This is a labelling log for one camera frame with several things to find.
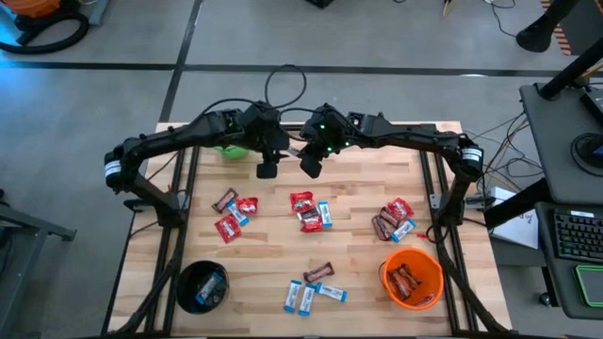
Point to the orange black striped mat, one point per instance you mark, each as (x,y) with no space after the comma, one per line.
(563,44)

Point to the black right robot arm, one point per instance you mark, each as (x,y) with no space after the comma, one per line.
(414,139)

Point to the black headset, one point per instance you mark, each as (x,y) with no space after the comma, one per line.
(591,148)

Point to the black aluminium table frame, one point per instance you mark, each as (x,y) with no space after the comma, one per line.
(180,240)

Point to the orange vacuum cleaner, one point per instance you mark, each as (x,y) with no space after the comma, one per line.
(33,5)

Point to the grey metal cart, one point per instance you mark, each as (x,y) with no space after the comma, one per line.
(28,221)

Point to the black camera stand pole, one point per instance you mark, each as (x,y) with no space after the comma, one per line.
(570,70)

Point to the black plastic bucket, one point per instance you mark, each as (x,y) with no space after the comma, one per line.
(188,287)

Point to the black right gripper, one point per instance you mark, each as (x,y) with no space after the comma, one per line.
(327,132)

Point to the white power adapter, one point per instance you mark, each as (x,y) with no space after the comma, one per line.
(498,194)

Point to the grey keyboard shelf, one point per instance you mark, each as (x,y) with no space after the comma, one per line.
(546,292)

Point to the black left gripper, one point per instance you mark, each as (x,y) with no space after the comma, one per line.
(264,129)

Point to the grey desk top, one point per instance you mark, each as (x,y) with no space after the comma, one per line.
(551,141)

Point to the red candy packet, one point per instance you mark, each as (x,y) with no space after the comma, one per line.
(401,208)
(302,201)
(249,205)
(312,226)
(228,229)

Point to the black electronic device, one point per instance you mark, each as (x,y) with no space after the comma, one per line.
(594,106)

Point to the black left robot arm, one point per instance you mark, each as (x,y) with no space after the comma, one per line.
(165,139)

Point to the tan pointed object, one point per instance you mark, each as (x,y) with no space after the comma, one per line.
(446,7)

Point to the black box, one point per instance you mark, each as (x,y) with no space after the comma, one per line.
(320,3)

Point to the orange plastic bucket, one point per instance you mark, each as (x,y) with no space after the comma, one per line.
(431,273)

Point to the green-edged black pad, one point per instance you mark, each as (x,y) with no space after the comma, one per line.
(591,285)

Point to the black backlit keyboard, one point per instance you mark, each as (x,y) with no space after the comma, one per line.
(577,235)

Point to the white paper sheet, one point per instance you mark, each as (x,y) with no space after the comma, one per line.
(518,230)

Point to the green plastic monster bucket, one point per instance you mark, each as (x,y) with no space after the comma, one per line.
(233,153)

